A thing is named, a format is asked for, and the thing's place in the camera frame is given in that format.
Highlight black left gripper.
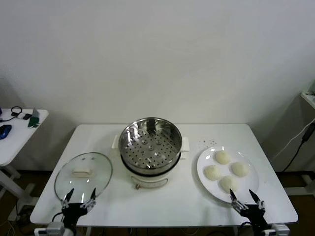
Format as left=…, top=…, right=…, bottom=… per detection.
left=60, top=188, right=97, bottom=228

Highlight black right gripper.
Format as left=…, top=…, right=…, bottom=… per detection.
left=229, top=188, right=269, bottom=231

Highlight white steamed baozi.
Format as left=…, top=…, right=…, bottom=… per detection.
left=231, top=161, right=251, bottom=177
left=215, top=150, right=232, bottom=165
left=203, top=164, right=221, bottom=181
left=219, top=175, right=239, bottom=194

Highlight round glass pot lid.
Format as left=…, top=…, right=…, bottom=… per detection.
left=54, top=151, right=113, bottom=200

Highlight perforated stainless steamer basket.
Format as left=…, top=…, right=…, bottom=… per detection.
left=118, top=117, right=183, bottom=173

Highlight large white plate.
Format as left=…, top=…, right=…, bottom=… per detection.
left=196, top=146, right=260, bottom=204

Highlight scattered dark crumbs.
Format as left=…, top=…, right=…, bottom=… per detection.
left=198, top=138, right=218, bottom=146

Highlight white electric cooker pot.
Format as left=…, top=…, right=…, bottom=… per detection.
left=112, top=135, right=190, bottom=189

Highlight white side table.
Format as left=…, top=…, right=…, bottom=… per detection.
left=0, top=108, right=49, bottom=223

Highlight blue computer mouse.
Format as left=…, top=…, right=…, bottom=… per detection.
left=0, top=124, right=12, bottom=140

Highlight white shelf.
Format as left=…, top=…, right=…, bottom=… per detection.
left=300, top=89, right=315, bottom=109

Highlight white table base frame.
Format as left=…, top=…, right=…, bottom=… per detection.
left=285, top=172, right=315, bottom=197

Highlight black floor cable bundle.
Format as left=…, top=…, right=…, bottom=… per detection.
left=14, top=204, right=35, bottom=236

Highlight white wall cable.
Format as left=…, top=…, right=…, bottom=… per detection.
left=273, top=120, right=315, bottom=158

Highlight black power adapter cable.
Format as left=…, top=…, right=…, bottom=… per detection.
left=283, top=122, right=315, bottom=172

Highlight black headset with cable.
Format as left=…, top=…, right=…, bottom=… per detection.
left=0, top=106, right=23, bottom=122

